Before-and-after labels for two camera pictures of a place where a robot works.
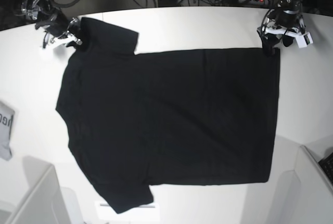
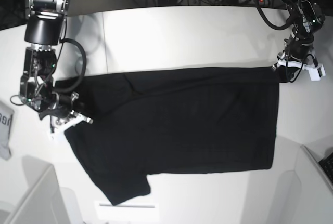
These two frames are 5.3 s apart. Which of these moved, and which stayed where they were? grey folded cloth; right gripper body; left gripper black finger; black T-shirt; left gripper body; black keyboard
Moved: black T-shirt; left gripper body; left gripper black finger; right gripper body
Stayed: grey folded cloth; black keyboard
